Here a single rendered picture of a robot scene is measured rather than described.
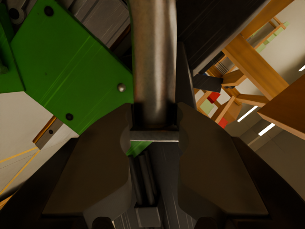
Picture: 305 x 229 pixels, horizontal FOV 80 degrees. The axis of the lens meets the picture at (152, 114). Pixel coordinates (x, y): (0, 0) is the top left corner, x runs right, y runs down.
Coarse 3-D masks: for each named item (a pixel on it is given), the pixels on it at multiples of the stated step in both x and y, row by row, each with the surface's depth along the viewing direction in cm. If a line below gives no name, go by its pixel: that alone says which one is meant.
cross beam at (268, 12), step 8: (272, 0) 51; (280, 0) 48; (288, 0) 46; (264, 8) 56; (272, 8) 53; (280, 8) 51; (256, 16) 63; (264, 16) 60; (272, 16) 56; (248, 24) 72; (256, 24) 67; (264, 24) 63; (248, 32) 78
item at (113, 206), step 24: (120, 120) 10; (96, 144) 8; (120, 144) 8; (72, 168) 7; (96, 168) 7; (120, 168) 7; (72, 192) 6; (96, 192) 6; (120, 192) 7; (48, 216) 6; (96, 216) 6
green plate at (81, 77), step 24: (48, 0) 20; (24, 24) 21; (48, 24) 21; (72, 24) 21; (24, 48) 22; (48, 48) 22; (72, 48) 21; (96, 48) 21; (24, 72) 23; (48, 72) 22; (72, 72) 22; (96, 72) 22; (120, 72) 22; (48, 96) 24; (72, 96) 23; (96, 96) 23; (120, 96) 23; (72, 120) 25; (96, 120) 25; (144, 144) 26
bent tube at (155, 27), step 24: (144, 0) 10; (168, 0) 10; (144, 24) 11; (168, 24) 11; (144, 48) 11; (168, 48) 11; (144, 72) 11; (168, 72) 12; (144, 96) 12; (168, 96) 12; (144, 120) 12; (168, 120) 13
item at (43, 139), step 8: (128, 32) 32; (120, 40) 33; (128, 40) 32; (112, 48) 33; (120, 48) 33; (128, 48) 32; (120, 56) 33; (56, 120) 38; (48, 128) 39; (56, 128) 38; (64, 128) 41; (40, 136) 40; (48, 136) 39; (56, 136) 41; (64, 136) 46; (40, 144) 40; (48, 144) 41
